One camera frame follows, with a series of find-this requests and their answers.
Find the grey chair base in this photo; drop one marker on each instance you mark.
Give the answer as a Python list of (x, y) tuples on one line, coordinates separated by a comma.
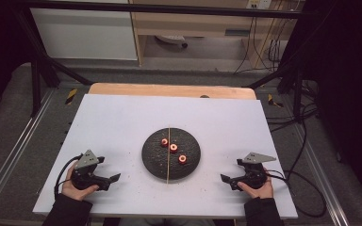
[(171, 39)]

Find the round black plate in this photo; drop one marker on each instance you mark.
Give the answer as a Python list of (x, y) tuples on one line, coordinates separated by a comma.
[(155, 157)]

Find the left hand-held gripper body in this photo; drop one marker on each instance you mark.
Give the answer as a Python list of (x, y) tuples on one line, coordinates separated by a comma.
[(86, 160)]

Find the white power socket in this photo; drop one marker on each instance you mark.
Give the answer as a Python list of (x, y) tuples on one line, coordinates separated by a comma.
[(259, 3)]

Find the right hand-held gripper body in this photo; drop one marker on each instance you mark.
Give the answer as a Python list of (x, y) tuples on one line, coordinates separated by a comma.
[(255, 175)]

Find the aluminium floor rail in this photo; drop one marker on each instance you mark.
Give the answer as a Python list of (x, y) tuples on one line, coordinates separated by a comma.
[(12, 157), (319, 163)]

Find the black metal frame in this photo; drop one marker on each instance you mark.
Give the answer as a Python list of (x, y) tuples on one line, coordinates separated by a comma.
[(157, 8)]

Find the yellow black floor tape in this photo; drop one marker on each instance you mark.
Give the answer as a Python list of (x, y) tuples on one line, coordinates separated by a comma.
[(71, 96), (274, 101)]

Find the thin bamboo skewer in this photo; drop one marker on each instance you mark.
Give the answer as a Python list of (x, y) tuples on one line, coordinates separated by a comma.
[(168, 169)]

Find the person's left hand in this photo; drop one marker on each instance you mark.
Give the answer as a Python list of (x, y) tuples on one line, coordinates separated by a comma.
[(75, 193)]

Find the white cabinet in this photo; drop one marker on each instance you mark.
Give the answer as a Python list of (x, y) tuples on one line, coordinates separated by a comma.
[(81, 34)]

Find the person's right hand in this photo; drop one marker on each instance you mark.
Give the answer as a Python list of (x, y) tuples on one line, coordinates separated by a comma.
[(262, 193)]

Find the wooden table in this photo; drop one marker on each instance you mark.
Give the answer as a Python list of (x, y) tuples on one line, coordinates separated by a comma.
[(169, 90)]

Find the light wooden desk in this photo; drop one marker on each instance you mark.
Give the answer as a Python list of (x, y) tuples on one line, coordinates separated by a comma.
[(185, 23)]

